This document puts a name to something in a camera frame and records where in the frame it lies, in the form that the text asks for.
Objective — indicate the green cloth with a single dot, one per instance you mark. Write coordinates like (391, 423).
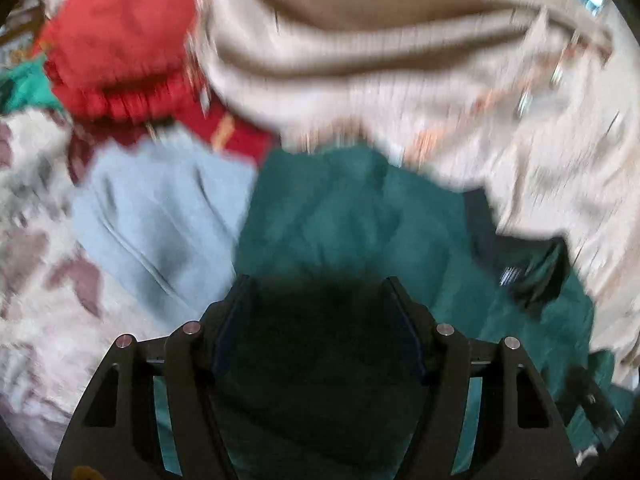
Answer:
(25, 90)

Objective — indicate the red heart-shaped cushion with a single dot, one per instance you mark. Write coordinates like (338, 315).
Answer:
(120, 35)

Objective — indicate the beige patterned curtain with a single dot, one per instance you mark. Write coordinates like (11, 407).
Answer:
(375, 35)

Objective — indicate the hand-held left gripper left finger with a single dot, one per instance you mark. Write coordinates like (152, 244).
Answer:
(227, 332)

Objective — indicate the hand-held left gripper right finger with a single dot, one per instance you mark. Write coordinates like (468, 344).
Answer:
(409, 332)

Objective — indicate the light blue garment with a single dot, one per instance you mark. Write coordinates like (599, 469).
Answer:
(150, 210)

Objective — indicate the floral leaf-pattern blanket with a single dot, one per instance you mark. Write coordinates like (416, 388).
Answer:
(40, 285)

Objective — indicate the green quilted jacket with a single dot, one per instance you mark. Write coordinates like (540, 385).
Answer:
(340, 210)

